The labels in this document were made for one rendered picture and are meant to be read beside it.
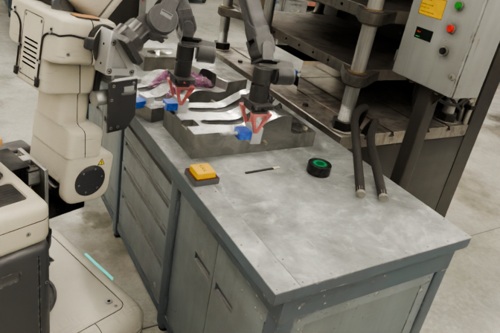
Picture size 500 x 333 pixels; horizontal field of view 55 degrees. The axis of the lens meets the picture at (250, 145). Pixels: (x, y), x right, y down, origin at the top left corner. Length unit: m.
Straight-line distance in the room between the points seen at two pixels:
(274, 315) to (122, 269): 1.23
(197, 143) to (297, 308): 0.62
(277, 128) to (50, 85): 0.75
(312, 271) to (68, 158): 0.77
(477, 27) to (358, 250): 0.90
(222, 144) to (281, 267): 0.57
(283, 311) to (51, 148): 0.83
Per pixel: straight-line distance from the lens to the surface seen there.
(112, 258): 2.42
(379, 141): 2.21
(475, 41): 1.85
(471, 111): 2.63
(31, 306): 1.50
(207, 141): 1.58
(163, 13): 1.32
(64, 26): 1.32
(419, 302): 1.67
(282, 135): 1.73
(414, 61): 1.98
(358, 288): 1.36
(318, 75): 2.46
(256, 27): 1.43
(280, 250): 1.24
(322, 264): 1.24
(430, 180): 2.66
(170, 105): 1.67
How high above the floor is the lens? 1.54
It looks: 25 degrees down
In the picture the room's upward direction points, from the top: 11 degrees clockwise
